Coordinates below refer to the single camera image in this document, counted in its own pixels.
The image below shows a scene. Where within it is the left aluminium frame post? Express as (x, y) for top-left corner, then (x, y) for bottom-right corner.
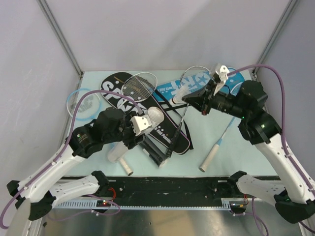
(36, 0), (84, 79)

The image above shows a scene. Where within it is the black shuttlecock tube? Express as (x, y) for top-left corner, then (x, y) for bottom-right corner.
(139, 137), (168, 168)

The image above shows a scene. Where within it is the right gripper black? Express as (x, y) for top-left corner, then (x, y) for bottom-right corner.
(182, 79), (249, 119)

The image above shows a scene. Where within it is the purple cable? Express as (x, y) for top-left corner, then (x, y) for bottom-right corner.
(227, 64), (315, 236)
(0, 90), (143, 228)

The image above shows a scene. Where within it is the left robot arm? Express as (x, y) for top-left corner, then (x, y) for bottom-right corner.
(7, 108), (152, 221)

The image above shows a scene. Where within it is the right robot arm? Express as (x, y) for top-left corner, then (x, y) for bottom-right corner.
(182, 80), (315, 224)

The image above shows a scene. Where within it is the white racket on blue bag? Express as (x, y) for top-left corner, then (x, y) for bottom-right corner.
(165, 65), (210, 157)

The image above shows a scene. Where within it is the blue racket left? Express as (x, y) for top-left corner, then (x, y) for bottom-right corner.
(66, 88), (101, 121)

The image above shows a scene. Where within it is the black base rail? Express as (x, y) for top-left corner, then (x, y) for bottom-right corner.
(96, 177), (244, 207)

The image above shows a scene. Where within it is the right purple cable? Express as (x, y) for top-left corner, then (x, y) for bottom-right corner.
(227, 64), (315, 236)

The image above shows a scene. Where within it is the black racket bag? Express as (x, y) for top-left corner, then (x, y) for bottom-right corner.
(100, 72), (193, 155)

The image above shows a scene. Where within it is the white shuttlecock tube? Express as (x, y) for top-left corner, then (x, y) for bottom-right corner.
(107, 106), (165, 163)

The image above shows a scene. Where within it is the white shuttlecock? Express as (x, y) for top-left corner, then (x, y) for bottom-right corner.
(169, 86), (189, 106)

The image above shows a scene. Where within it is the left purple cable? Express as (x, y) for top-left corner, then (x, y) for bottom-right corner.
(0, 90), (143, 228)

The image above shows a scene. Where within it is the blue racket bag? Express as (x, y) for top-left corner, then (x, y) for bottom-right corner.
(157, 71), (246, 100)

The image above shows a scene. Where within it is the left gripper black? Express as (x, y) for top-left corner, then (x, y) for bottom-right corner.
(103, 111), (147, 149)

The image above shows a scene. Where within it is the right aluminium frame post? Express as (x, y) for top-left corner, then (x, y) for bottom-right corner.
(252, 0), (300, 74)

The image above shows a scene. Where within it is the white racket black handle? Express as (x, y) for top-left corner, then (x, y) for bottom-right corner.
(121, 72), (158, 102)

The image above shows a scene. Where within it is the blue racket right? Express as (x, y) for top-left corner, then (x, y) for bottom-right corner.
(199, 82), (243, 173)

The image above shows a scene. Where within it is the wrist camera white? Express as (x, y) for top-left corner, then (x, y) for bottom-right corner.
(130, 115), (153, 136)
(212, 63), (230, 95)

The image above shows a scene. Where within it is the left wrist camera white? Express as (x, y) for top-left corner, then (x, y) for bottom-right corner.
(130, 115), (153, 136)

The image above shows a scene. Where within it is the aluminium frame post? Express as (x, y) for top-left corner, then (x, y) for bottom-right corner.
(252, 0), (300, 74)
(36, 0), (84, 79)

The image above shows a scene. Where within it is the white cable duct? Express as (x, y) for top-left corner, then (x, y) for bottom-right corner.
(54, 198), (245, 210)

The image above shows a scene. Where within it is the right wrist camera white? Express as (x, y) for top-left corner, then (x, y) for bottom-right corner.
(212, 63), (230, 95)

